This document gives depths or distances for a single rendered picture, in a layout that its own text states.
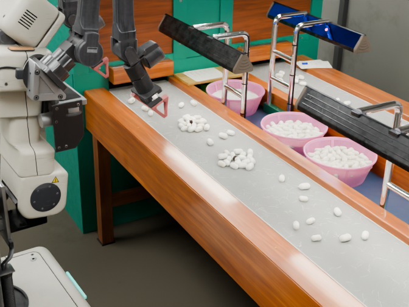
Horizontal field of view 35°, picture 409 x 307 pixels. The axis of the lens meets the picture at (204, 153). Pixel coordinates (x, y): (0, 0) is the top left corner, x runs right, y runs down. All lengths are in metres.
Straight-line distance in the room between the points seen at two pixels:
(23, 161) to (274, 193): 0.81
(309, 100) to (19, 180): 0.94
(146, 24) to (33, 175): 1.12
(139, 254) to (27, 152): 1.19
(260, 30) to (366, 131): 1.59
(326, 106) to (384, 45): 2.18
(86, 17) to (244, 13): 1.49
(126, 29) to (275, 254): 0.78
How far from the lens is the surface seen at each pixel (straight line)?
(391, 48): 4.08
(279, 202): 2.13
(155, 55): 2.02
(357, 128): 1.86
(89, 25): 1.90
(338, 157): 2.46
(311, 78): 3.25
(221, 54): 2.41
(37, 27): 2.00
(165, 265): 3.08
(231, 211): 2.01
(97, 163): 3.02
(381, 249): 1.97
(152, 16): 3.01
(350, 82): 3.17
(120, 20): 1.94
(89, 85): 2.97
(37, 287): 2.54
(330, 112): 1.94
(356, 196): 2.16
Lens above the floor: 1.81
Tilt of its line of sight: 26 degrees down
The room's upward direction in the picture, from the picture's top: 2 degrees clockwise
